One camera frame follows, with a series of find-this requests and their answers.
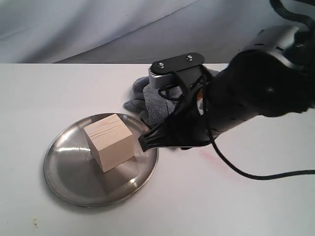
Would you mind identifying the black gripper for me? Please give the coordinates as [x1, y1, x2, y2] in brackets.
[138, 83, 217, 152]

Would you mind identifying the grey fleece towel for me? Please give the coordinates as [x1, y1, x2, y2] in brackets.
[123, 68, 221, 127]

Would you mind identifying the light wooden cube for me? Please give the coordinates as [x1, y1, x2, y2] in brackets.
[84, 114, 135, 173]

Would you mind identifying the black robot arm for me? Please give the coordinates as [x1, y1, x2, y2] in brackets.
[139, 0, 315, 151]

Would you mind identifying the round stainless steel plate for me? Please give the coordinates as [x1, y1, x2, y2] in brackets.
[43, 113, 158, 207]

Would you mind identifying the grey fabric backdrop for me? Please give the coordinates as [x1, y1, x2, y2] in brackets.
[0, 0, 290, 63]

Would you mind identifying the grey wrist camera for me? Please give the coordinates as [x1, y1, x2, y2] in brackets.
[149, 53, 207, 89]

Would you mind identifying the black cable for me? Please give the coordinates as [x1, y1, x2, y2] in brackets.
[157, 73, 315, 180]

